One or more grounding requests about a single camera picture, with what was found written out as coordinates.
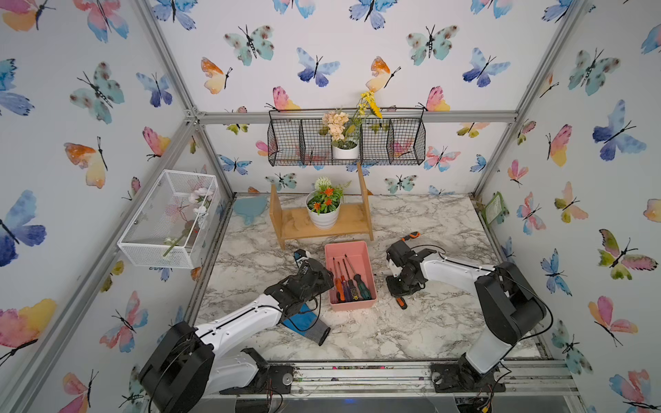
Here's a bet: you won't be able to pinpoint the orange grey screwdriver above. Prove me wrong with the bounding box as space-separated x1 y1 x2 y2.
396 297 408 310

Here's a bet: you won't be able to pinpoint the orange handled screwdriver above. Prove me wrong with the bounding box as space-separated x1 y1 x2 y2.
332 258 345 303

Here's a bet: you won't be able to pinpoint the small orange black screwdriver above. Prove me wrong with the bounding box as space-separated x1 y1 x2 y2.
402 232 420 241

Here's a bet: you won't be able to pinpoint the green black screwdriver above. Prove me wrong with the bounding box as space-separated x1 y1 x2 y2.
345 256 372 300

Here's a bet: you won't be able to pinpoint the pink plastic storage box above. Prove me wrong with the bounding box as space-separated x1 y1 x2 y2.
325 241 377 311

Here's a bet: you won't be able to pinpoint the black yellow screwdriver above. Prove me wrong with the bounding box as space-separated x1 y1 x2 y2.
343 260 361 301

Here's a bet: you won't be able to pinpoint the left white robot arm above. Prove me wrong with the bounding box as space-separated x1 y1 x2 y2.
139 250 334 412

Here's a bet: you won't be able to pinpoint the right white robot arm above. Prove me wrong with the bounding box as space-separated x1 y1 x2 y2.
386 240 550 393

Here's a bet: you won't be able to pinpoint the wooden desktop shelf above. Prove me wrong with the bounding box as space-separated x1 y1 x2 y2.
270 162 375 250

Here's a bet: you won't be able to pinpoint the white pot orange flowers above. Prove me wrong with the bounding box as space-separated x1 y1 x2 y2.
306 177 344 231

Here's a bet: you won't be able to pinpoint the artificial white flower stem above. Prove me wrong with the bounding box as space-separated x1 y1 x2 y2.
163 187 214 257

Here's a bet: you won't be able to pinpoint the white pot cream flowers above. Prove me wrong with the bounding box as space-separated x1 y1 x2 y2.
319 110 360 160

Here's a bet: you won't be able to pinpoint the yellow artificial flower sprig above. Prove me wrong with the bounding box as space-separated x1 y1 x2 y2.
356 91 382 127

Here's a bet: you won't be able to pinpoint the green framed wall card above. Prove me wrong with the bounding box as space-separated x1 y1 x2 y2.
483 192 510 225

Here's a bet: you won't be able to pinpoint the black wire wall basket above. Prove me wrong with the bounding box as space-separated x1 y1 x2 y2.
267 108 426 167

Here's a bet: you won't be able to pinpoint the white mesh wall basket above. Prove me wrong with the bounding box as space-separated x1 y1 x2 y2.
117 170 221 269

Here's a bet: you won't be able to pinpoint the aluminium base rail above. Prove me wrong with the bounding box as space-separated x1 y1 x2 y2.
184 360 578 401

